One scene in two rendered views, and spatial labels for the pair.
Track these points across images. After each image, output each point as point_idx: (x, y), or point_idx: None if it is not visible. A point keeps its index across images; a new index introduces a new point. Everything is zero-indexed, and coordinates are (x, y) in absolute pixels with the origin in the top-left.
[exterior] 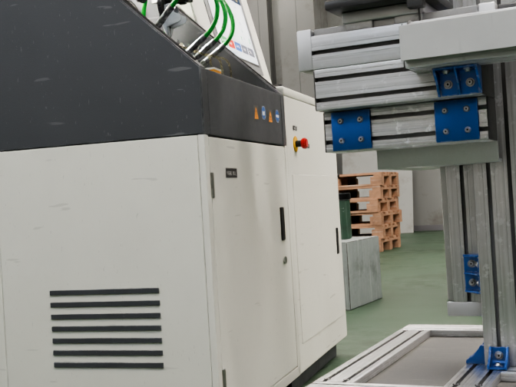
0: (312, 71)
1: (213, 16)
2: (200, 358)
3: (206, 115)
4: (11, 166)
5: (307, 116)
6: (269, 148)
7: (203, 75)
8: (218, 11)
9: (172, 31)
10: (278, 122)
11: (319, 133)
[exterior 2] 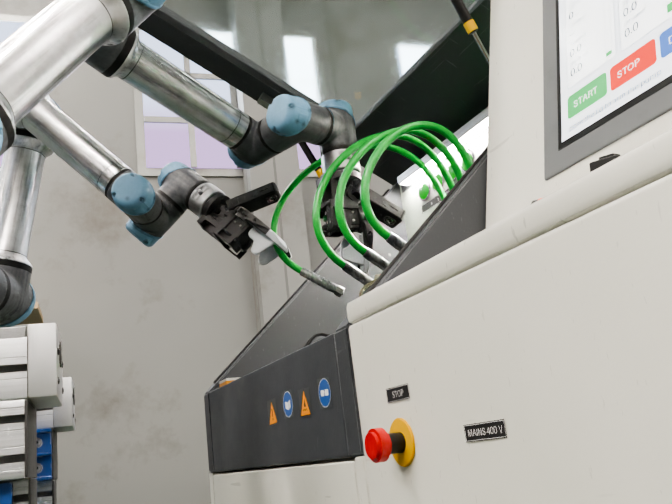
0: (62, 431)
1: (565, 58)
2: None
3: (210, 449)
4: None
5: (485, 311)
6: (306, 473)
7: (206, 402)
8: (314, 231)
9: (363, 269)
10: (328, 406)
11: (627, 337)
